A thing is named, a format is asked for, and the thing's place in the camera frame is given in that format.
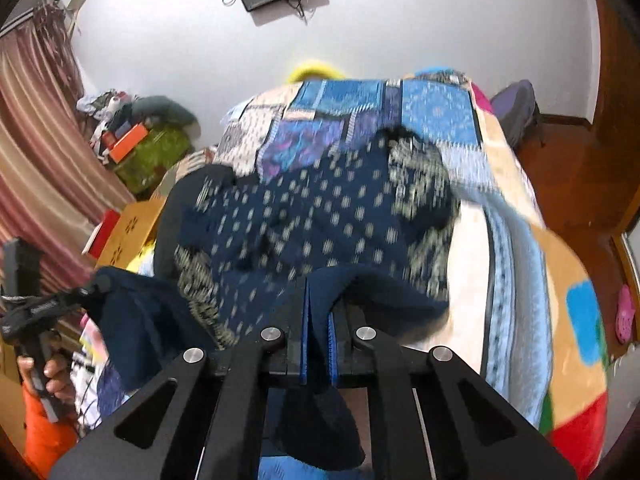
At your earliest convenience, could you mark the navy patterned hoodie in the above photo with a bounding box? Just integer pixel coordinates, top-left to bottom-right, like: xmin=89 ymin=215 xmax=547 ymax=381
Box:
xmin=93 ymin=127 xmax=460 ymax=471

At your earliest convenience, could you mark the orange sleeve forearm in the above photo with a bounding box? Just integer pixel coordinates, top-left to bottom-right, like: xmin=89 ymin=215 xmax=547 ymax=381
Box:
xmin=22 ymin=386 xmax=78 ymax=479

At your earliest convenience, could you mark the person's left hand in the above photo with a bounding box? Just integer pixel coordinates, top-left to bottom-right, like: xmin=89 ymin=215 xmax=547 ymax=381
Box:
xmin=16 ymin=353 xmax=75 ymax=405

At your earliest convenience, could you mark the yellow wooden stool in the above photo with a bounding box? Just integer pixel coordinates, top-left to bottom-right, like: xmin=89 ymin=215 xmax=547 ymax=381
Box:
xmin=96 ymin=198 xmax=166 ymax=269

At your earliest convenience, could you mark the striped red curtain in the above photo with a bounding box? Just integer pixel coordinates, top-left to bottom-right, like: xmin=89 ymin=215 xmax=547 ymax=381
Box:
xmin=1 ymin=1 xmax=134 ymax=292

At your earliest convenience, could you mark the black garment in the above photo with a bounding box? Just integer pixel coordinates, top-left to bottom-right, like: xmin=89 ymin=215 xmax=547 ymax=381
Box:
xmin=153 ymin=164 xmax=235 ymax=280

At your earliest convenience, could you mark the green fabric box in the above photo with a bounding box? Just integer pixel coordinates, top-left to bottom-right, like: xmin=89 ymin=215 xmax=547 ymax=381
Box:
xmin=114 ymin=125 xmax=192 ymax=197

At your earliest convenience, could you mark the patchwork bed quilt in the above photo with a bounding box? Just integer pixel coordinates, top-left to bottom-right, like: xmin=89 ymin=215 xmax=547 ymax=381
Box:
xmin=74 ymin=66 xmax=611 ymax=480

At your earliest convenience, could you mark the orange box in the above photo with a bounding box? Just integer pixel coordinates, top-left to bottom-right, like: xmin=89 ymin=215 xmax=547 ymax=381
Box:
xmin=108 ymin=124 xmax=149 ymax=164

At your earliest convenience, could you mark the yellow pillow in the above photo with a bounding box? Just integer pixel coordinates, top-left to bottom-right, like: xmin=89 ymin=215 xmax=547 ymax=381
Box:
xmin=286 ymin=60 xmax=347 ymax=84

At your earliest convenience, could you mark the grey green bag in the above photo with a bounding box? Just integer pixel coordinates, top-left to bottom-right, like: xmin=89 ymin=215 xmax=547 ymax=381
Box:
xmin=131 ymin=96 xmax=198 ymax=127

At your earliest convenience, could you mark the purple grey backpack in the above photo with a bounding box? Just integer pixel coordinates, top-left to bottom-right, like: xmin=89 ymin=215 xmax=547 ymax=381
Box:
xmin=490 ymin=79 xmax=544 ymax=151

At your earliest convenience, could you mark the pink croc shoe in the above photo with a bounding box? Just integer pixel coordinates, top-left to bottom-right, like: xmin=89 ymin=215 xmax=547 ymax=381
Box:
xmin=615 ymin=285 xmax=636 ymax=344

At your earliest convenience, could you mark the brown wooden door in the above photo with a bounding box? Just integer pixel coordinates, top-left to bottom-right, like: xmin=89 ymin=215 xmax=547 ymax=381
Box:
xmin=514 ymin=0 xmax=640 ymax=361

